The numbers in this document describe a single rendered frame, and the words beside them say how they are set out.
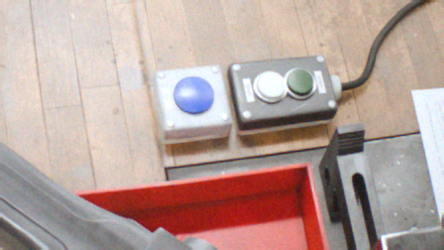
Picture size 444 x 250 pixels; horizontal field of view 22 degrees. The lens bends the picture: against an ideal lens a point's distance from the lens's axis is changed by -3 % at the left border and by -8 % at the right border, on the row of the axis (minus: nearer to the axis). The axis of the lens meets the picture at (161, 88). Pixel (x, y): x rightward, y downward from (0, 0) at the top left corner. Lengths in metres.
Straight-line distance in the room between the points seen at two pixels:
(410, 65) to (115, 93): 0.33
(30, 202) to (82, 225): 0.03
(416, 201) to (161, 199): 0.28
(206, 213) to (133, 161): 0.09
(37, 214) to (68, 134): 0.50
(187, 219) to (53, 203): 0.47
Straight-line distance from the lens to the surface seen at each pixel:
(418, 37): 1.31
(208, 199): 1.14
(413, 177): 1.22
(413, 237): 0.92
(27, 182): 0.69
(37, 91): 1.20
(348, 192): 1.10
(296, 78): 1.19
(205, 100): 1.17
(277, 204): 1.16
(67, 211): 0.69
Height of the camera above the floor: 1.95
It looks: 60 degrees down
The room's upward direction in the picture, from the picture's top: 9 degrees clockwise
